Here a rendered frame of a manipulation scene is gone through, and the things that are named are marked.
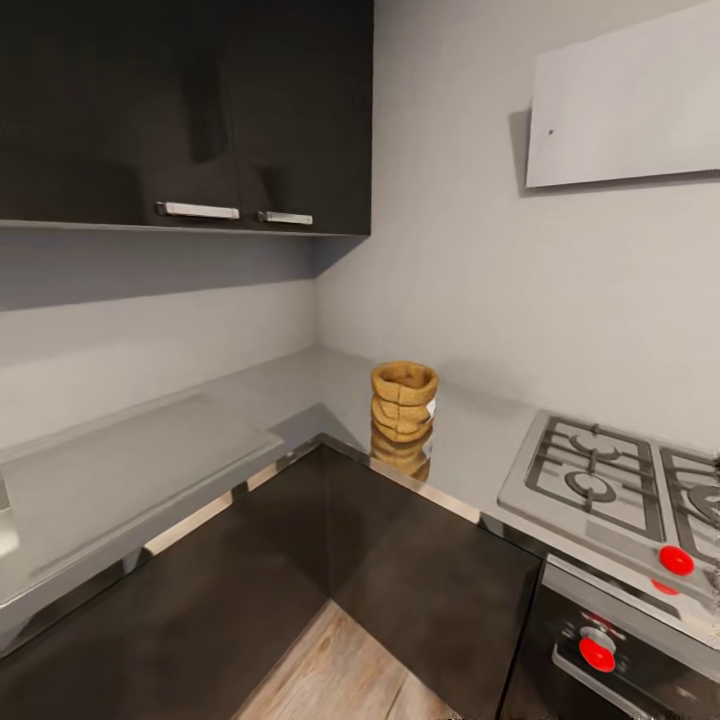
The burner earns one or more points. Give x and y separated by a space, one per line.
651 504

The drop in sink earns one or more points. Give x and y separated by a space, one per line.
64 502

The range hood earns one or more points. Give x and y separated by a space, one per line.
644 100

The popcorn bag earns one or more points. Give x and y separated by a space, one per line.
403 402

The oven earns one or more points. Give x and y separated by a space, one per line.
628 665

